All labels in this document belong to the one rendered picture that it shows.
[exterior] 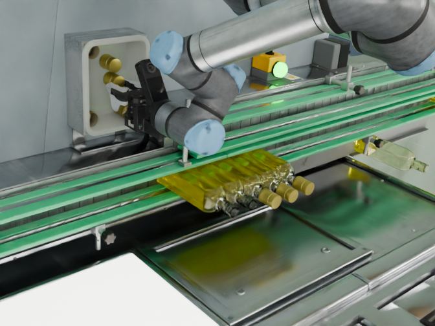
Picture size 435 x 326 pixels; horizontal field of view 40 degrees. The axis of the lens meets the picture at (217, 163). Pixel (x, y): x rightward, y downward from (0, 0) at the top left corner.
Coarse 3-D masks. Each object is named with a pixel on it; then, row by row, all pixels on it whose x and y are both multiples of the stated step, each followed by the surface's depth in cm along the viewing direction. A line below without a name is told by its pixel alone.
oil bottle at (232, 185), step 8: (192, 168) 149; (200, 168) 148; (208, 168) 149; (216, 168) 149; (208, 176) 145; (216, 176) 145; (224, 176) 145; (232, 176) 146; (224, 184) 142; (232, 184) 142; (240, 184) 143; (232, 192) 141; (232, 200) 142
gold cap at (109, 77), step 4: (108, 72) 144; (112, 72) 144; (104, 76) 144; (108, 76) 143; (112, 76) 142; (116, 76) 142; (120, 76) 142; (104, 80) 144; (108, 80) 143; (112, 80) 142; (116, 80) 142; (120, 80) 142; (124, 80) 143; (116, 84) 142; (120, 84) 143; (124, 84) 144
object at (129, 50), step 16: (112, 48) 143; (128, 48) 145; (144, 48) 141; (96, 64) 142; (128, 64) 147; (96, 80) 143; (96, 96) 145; (96, 112) 146; (112, 112) 149; (96, 128) 141; (112, 128) 143; (128, 128) 146
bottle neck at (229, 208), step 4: (220, 200) 138; (224, 200) 138; (216, 204) 138; (220, 204) 137; (224, 204) 136; (228, 204) 136; (232, 204) 136; (216, 208) 138; (220, 208) 137; (224, 208) 136; (228, 208) 135; (232, 208) 135; (236, 208) 136; (224, 212) 136; (228, 212) 135; (232, 212) 137; (236, 212) 136; (228, 216) 136; (232, 216) 136
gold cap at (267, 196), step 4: (260, 192) 143; (264, 192) 142; (268, 192) 142; (272, 192) 142; (260, 196) 143; (264, 196) 142; (268, 196) 141; (272, 196) 141; (276, 196) 141; (260, 200) 143; (264, 200) 142; (268, 200) 141; (272, 200) 140; (276, 200) 141; (280, 200) 142; (268, 204) 141; (272, 204) 140; (276, 204) 142
